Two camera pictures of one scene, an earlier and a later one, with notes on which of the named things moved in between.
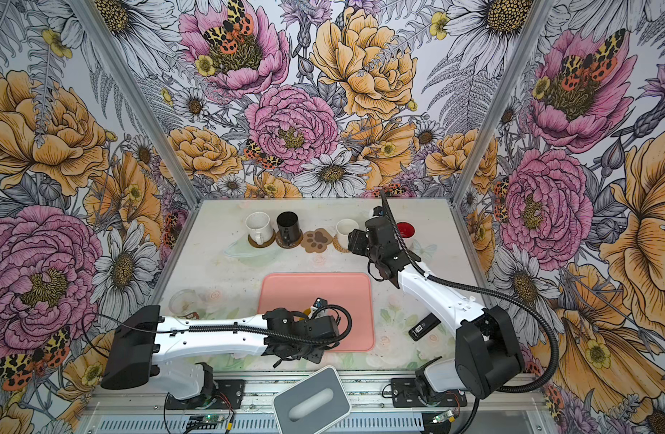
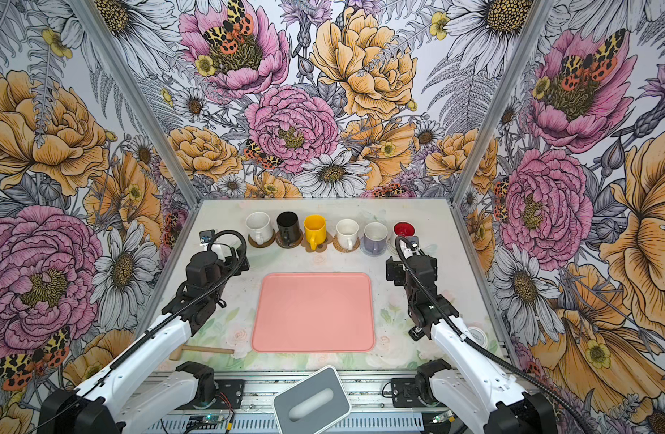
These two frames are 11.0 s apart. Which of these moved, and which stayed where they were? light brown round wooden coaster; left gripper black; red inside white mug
Moved: left gripper black
Stayed: light brown round wooden coaster; red inside white mug
